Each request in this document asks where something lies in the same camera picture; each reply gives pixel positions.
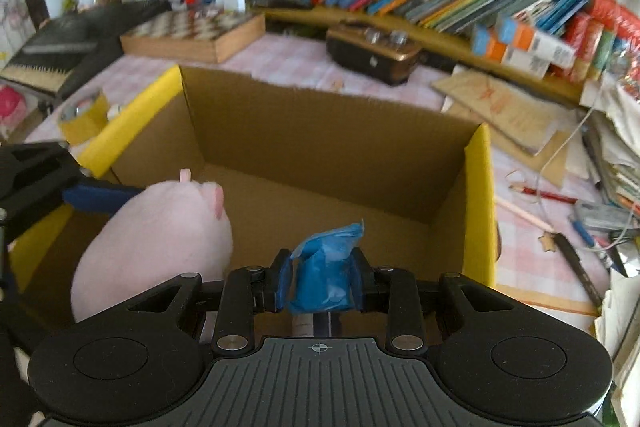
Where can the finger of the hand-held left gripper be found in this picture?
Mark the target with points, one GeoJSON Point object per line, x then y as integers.
{"type": "Point", "coordinates": [95, 199]}
{"type": "Point", "coordinates": [15, 357]}

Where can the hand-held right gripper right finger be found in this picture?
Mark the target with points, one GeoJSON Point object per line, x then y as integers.
{"type": "Point", "coordinates": [357, 287]}

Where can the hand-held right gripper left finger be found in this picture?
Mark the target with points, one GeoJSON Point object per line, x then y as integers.
{"type": "Point", "coordinates": [284, 279]}

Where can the blue plastic bag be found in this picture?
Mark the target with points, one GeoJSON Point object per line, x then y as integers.
{"type": "Point", "coordinates": [322, 267]}

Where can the pink plush pig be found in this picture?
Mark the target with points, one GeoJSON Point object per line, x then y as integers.
{"type": "Point", "coordinates": [160, 247]}

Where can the yellow tape roll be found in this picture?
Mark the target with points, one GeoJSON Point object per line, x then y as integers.
{"type": "Point", "coordinates": [85, 119]}

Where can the yellow cardboard box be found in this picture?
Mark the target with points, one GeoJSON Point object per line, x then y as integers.
{"type": "Point", "coordinates": [310, 142]}

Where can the black electronic keyboard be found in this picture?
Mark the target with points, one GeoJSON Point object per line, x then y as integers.
{"type": "Point", "coordinates": [65, 47]}

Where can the beige orange-edged placemat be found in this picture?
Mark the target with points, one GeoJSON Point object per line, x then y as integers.
{"type": "Point", "coordinates": [540, 294]}

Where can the pale wooden pencil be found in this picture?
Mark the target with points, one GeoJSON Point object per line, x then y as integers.
{"type": "Point", "coordinates": [525, 213]}

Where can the wooden chessboard box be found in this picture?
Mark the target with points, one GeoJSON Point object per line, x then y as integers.
{"type": "Point", "coordinates": [195, 34]}

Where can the small wooden star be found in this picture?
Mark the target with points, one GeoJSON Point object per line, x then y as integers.
{"type": "Point", "coordinates": [550, 242]}

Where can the red pencil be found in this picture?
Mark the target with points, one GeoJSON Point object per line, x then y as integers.
{"type": "Point", "coordinates": [545, 194]}

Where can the black pen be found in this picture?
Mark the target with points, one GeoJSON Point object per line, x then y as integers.
{"type": "Point", "coordinates": [577, 267]}

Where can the brown paper envelope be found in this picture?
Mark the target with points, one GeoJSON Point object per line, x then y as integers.
{"type": "Point", "coordinates": [500, 107]}

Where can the dark brown box metal knobs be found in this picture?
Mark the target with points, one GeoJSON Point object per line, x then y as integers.
{"type": "Point", "coordinates": [370, 57]}

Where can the stack of papers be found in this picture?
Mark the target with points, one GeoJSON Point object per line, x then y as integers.
{"type": "Point", "coordinates": [622, 157]}

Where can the red gift box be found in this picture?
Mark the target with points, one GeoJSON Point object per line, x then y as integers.
{"type": "Point", "coordinates": [610, 27]}

